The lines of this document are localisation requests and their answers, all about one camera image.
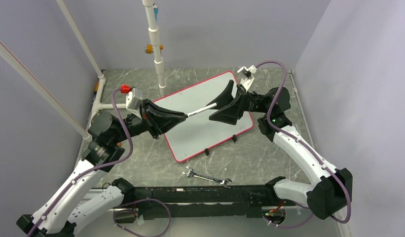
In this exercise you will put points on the red framed whiteboard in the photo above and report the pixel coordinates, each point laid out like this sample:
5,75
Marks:
197,133

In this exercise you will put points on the silver double ended wrench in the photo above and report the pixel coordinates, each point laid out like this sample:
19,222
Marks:
192,173

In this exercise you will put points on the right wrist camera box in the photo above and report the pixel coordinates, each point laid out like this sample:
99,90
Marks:
247,76

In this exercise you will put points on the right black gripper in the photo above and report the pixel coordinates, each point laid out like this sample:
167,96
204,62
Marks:
230,114

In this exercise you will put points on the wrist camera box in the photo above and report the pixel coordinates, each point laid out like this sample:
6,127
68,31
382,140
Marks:
134,98
247,76

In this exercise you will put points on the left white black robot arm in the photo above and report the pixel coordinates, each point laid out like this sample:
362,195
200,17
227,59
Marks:
64,214

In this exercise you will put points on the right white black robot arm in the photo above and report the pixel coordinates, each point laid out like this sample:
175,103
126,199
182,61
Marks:
306,163

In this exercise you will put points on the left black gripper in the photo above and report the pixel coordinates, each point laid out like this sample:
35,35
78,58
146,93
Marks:
165,123

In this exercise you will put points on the black white marker pen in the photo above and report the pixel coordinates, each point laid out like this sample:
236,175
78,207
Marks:
210,106

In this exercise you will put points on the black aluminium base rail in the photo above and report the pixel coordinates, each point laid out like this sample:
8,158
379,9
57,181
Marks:
204,201

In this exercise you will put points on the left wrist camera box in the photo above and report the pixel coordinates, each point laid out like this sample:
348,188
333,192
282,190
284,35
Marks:
134,98

